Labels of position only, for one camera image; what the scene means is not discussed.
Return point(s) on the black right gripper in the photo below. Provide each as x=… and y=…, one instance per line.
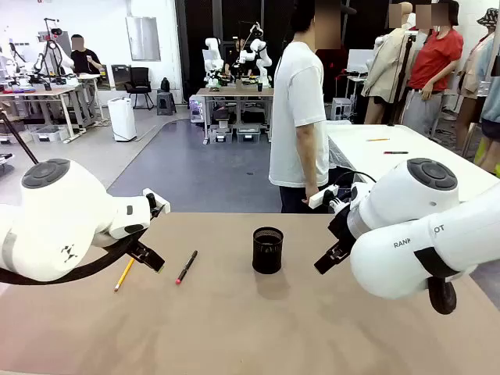
x=341, y=228

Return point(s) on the black marker with red cap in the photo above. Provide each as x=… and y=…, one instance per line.
x=186, y=267

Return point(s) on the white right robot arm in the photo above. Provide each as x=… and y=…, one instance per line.
x=383, y=269

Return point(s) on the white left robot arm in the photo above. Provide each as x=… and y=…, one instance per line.
x=58, y=218

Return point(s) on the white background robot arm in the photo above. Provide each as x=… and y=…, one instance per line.
x=261, y=54
x=213, y=58

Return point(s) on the person's right forearm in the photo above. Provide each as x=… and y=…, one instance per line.
x=311, y=172

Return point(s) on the black mesh pen holder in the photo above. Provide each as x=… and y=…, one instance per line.
x=267, y=258

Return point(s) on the person's right hand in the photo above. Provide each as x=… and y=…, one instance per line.
x=311, y=194

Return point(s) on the white air purifier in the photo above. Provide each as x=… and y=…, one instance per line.
x=122, y=121

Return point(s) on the person in white T-shirt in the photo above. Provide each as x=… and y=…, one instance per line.
x=293, y=117

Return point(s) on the small white cabinet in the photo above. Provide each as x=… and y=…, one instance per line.
x=341, y=109

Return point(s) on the grey plastic stool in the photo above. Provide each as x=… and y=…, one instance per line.
x=166, y=103

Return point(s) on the clear box with colourful items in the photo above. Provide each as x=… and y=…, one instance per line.
x=197, y=109

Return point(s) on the large clear storage bin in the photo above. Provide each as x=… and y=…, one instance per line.
x=48, y=134

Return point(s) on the black bag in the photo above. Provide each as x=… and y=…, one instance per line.
x=165, y=85

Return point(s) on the black tripod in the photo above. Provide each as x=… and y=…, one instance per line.
x=19, y=138

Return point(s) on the black office chair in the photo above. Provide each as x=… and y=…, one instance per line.
x=140, y=80

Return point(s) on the wooden background robot table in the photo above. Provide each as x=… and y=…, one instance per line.
x=234, y=92

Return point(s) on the mannequin in beige jacket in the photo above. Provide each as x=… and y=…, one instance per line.
x=386, y=66

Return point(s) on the white board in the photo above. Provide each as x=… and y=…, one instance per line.
x=359, y=60

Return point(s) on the black stand pole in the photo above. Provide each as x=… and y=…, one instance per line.
x=404, y=70

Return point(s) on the seated person in black shirt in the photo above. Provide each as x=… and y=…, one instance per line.
x=86, y=58

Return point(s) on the figure in red T-shirt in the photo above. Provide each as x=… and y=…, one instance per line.
x=435, y=58

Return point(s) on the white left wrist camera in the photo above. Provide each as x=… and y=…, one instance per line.
x=165, y=205

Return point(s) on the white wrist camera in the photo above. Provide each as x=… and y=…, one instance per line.
x=165, y=205
x=322, y=196

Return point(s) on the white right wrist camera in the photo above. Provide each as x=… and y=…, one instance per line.
x=322, y=196

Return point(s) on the grey wall panel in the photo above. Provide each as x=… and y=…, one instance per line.
x=142, y=39

